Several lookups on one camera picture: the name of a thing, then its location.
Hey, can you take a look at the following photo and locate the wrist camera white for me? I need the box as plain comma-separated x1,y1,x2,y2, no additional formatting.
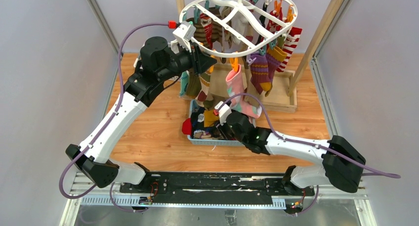
170,21,196,53
213,101,232,126

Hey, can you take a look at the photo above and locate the red patterned sock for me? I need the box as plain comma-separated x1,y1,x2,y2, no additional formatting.
266,5,302,75

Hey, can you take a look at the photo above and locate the black mounting base plate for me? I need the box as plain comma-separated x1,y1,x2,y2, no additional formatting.
118,172,315,209

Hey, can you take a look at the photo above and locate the mustard yellow sock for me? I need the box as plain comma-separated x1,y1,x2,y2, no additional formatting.
204,110,219,128

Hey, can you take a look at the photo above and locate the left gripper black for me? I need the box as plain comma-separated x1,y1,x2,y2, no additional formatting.
158,39,216,82

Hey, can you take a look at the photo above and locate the pink sock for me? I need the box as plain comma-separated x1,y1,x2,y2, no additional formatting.
226,64,262,119

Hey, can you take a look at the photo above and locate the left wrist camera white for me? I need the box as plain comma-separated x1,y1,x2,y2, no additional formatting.
170,21,196,53

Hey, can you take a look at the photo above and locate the olive green sock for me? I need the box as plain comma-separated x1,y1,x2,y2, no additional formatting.
186,74,201,99

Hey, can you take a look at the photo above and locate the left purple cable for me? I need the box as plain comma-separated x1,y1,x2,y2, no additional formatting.
59,20,178,213

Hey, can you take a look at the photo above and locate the red sock in basket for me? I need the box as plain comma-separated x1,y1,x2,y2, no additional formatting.
181,118,193,136

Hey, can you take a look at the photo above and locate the mint green sock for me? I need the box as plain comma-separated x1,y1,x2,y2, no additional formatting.
179,71,189,98

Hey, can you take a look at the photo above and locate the white oval sock hanger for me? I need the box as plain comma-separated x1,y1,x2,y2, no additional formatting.
183,0,298,54

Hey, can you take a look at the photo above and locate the maroon purple striped sock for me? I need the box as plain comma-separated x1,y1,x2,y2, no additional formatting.
250,46,287,96

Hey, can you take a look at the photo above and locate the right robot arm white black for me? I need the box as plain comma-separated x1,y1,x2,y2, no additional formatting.
219,111,366,195

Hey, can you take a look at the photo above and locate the wooden rack frame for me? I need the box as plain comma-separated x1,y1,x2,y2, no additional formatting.
176,0,344,113

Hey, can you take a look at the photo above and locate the white laundry basket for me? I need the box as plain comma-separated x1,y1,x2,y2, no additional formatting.
133,51,182,82

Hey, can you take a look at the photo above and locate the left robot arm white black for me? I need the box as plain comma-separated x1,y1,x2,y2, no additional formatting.
65,37,216,193

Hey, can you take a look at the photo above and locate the blue sock basket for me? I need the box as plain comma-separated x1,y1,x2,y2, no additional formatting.
186,99,243,146

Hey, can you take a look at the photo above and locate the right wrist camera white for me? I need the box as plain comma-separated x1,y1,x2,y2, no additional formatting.
213,101,232,126

